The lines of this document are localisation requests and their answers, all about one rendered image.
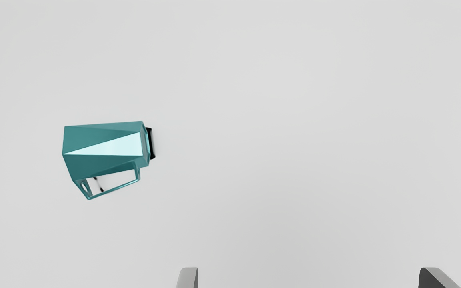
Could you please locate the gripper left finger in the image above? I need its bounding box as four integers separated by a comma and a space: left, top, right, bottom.
176, 267, 198, 288

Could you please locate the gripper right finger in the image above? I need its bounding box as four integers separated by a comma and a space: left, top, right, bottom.
419, 267, 461, 288

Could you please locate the teal faceted mug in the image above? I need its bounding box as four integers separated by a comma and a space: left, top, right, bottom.
62, 121, 152, 200

